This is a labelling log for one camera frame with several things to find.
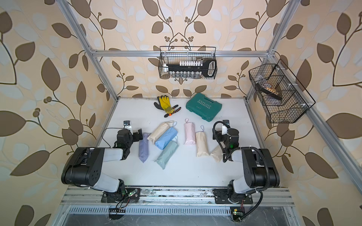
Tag pink sleeved umbrella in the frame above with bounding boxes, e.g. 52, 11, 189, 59
184, 118, 196, 146

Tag orange black pliers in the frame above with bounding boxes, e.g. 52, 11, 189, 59
164, 105, 181, 118

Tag cream sleeved umbrella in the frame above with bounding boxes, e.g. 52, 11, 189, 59
210, 146, 223, 163
195, 125, 209, 157

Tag beige sleeved umbrella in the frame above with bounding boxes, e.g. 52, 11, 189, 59
147, 121, 177, 144

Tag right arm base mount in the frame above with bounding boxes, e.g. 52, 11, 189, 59
213, 188, 253, 204

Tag green plastic tool case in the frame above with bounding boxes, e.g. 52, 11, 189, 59
186, 93, 222, 122

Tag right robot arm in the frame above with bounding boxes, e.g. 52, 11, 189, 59
213, 126, 280, 196

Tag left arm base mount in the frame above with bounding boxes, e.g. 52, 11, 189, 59
101, 187, 141, 203

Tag yellow black work glove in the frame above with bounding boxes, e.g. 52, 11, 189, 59
154, 96, 173, 114

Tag purple umbrella sleeve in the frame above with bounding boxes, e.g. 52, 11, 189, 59
139, 132, 150, 163

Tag right wire basket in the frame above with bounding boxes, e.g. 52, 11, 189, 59
248, 59, 316, 123

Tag wire basket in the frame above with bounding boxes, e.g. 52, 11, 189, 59
158, 45, 217, 80
248, 59, 316, 123

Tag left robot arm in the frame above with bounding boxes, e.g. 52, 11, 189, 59
61, 128, 143, 193

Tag tool in right basket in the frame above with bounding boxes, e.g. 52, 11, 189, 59
256, 83, 282, 100

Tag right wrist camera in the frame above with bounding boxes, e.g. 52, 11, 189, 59
222, 120, 230, 135

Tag back wire basket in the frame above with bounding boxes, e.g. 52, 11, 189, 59
158, 45, 217, 80

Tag black socket set holder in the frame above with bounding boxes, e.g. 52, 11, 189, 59
159, 58, 217, 79

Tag blue sleeved umbrella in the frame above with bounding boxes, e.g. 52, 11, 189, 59
155, 127, 178, 150

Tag cream sleeved umbrella right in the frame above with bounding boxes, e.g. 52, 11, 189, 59
210, 146, 223, 163

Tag cream sleeved umbrella middle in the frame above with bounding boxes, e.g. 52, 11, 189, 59
195, 125, 209, 157

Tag aluminium front rail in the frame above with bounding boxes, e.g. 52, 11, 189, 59
61, 186, 295, 207

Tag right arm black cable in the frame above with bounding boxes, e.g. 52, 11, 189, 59
212, 121, 271, 221

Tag mint green umbrella sleeve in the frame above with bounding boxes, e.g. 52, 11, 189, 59
155, 141, 179, 169

